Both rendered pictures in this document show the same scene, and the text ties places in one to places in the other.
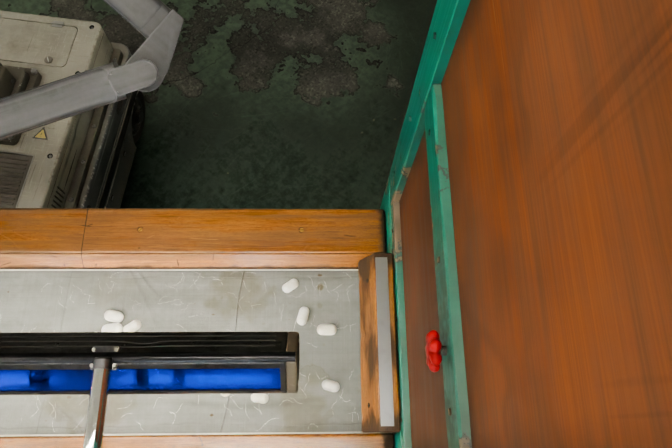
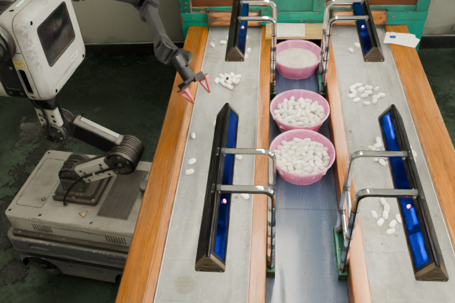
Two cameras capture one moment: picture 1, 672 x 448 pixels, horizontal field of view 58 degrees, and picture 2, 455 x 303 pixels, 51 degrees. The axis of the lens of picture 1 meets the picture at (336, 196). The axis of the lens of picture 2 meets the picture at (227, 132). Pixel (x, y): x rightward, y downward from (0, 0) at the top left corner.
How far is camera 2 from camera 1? 2.29 m
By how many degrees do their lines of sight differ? 47
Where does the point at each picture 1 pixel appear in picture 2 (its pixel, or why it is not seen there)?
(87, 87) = (153, 11)
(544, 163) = not seen: outside the picture
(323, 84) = not seen: hidden behind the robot
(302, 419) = (256, 43)
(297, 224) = (190, 41)
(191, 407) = (250, 64)
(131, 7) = not seen: outside the picture
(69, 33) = (49, 161)
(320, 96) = not seen: hidden behind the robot
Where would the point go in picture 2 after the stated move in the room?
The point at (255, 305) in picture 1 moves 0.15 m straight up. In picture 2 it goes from (217, 53) to (215, 28)
